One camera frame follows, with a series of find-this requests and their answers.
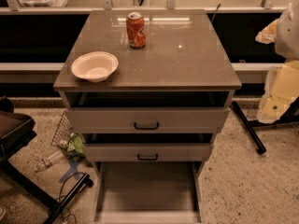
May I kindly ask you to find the drawer black handle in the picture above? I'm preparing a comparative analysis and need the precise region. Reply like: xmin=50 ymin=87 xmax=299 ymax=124
xmin=82 ymin=143 xmax=212 ymax=161
xmin=91 ymin=161 xmax=203 ymax=224
xmin=66 ymin=108 xmax=229 ymax=133

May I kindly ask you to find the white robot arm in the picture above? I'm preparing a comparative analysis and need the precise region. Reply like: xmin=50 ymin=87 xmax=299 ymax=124
xmin=255 ymin=0 xmax=299 ymax=124

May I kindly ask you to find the grey drawer cabinet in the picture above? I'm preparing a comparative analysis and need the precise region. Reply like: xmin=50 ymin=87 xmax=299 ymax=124
xmin=52 ymin=8 xmax=243 ymax=224

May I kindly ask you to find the white paper bowl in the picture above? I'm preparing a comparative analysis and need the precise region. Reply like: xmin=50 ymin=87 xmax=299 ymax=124
xmin=71 ymin=51 xmax=119 ymax=83

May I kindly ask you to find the orange soda can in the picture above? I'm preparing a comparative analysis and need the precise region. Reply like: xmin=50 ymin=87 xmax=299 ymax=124
xmin=126 ymin=12 xmax=146 ymax=49

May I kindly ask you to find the green chip bag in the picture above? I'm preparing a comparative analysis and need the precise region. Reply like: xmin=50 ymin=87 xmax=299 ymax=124
xmin=65 ymin=133 xmax=84 ymax=156

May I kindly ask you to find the black table leg right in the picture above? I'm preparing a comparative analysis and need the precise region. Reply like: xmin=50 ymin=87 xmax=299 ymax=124
xmin=231 ymin=96 xmax=299 ymax=155

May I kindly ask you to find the clear plastic bottle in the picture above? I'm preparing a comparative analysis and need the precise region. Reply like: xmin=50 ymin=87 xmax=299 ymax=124
xmin=35 ymin=150 xmax=64 ymax=172

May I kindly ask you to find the dark brown chair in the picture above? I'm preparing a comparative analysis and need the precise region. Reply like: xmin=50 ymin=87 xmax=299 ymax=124
xmin=0 ymin=97 xmax=36 ymax=161

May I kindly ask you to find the black stand base left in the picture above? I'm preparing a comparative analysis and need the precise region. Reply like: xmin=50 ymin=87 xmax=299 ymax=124
xmin=0 ymin=160 xmax=93 ymax=224

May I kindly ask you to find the wire mesh basket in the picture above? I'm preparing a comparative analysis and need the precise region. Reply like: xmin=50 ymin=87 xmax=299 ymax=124
xmin=51 ymin=113 xmax=73 ymax=147

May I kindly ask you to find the black floor cable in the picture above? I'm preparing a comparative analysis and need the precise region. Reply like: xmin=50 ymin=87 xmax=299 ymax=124
xmin=54 ymin=171 xmax=89 ymax=224

